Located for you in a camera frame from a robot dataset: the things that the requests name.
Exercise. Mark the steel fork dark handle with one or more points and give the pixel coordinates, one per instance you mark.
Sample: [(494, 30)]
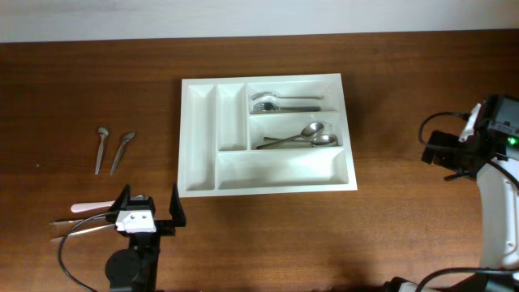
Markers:
[(267, 107)]

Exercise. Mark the small steel teaspoon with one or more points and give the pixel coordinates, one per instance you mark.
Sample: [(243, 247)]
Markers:
[(103, 132), (118, 156)]

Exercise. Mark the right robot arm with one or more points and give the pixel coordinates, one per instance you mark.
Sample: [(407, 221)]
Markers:
[(487, 152)]

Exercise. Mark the white plastic cutlery tray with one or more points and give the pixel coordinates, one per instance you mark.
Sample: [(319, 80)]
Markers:
[(219, 135)]

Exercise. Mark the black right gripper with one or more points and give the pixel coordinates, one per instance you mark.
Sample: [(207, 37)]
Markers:
[(441, 155)]

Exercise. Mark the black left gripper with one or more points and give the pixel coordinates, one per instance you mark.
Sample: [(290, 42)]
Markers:
[(167, 227)]

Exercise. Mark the white plastic knife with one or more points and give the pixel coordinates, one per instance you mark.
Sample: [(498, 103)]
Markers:
[(84, 207)]

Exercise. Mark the small steel teaspoon right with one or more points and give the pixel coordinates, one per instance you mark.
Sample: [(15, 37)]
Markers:
[(118, 156)]

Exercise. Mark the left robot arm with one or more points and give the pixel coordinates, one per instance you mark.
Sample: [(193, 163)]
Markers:
[(135, 267)]

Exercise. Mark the small steel teaspoon left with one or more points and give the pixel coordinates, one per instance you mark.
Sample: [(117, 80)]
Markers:
[(103, 132)]

